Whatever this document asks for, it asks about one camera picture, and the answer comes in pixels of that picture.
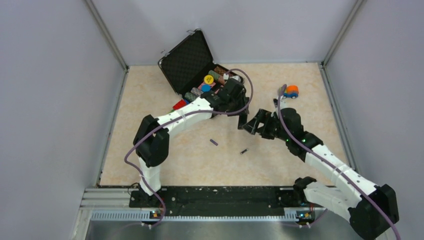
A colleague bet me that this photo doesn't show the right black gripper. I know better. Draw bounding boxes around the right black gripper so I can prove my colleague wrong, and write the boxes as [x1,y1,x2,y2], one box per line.
[242,108,291,142]

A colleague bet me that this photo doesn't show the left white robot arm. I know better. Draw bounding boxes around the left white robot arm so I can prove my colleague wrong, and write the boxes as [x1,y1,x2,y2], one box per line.
[133,78,251,207]

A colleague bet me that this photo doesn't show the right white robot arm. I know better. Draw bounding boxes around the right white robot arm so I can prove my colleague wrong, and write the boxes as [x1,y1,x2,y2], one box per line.
[242,108,401,240]

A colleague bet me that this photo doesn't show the blue round chip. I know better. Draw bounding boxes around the blue round chip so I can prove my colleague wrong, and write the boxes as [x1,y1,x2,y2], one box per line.
[200,84,212,93]

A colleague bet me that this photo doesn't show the yellow round chip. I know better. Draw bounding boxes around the yellow round chip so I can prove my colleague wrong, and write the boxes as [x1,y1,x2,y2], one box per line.
[203,74,215,85]

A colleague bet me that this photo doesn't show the colourful toy car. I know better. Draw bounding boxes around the colourful toy car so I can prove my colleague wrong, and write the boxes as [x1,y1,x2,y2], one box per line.
[277,85,299,99]

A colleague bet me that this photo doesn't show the purple battery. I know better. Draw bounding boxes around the purple battery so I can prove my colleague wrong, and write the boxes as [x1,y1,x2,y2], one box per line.
[210,139,219,146]

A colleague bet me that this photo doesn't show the colourful block toy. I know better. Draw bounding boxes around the colourful block toy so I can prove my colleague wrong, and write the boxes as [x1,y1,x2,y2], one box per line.
[172,99,190,111]

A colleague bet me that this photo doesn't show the open black chip case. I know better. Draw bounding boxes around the open black chip case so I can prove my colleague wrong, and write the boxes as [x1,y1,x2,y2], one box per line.
[158,28,228,103]

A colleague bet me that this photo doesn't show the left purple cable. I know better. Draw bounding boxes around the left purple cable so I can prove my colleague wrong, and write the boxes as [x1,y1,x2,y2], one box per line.
[124,68,255,229]

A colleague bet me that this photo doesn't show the purple cable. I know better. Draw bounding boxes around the purple cable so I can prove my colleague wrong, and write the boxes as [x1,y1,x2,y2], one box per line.
[277,86,402,240]
[124,68,255,229]

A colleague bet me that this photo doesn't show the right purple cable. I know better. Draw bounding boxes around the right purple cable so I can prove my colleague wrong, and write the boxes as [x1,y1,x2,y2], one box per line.
[277,86,402,240]

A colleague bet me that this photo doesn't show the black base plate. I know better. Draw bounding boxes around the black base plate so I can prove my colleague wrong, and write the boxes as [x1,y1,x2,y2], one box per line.
[129,186,317,218]

